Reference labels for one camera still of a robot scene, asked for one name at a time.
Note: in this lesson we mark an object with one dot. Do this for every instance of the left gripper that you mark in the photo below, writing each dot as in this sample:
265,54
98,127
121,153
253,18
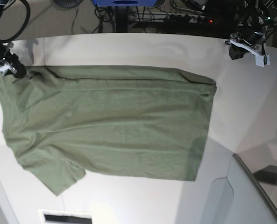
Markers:
250,35

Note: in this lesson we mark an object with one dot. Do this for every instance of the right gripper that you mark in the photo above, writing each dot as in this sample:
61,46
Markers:
18,70

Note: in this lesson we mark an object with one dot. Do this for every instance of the green t-shirt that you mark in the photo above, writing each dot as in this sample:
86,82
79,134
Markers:
61,121

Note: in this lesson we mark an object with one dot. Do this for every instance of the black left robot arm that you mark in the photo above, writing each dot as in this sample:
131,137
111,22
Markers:
259,12

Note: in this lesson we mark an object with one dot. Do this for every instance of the black power strip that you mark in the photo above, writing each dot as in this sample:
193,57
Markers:
190,18

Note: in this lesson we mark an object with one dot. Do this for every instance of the blue bin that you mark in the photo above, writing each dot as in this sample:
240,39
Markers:
108,3

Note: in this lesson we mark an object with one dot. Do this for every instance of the grey monitor edge panel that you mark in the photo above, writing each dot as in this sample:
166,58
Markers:
270,205

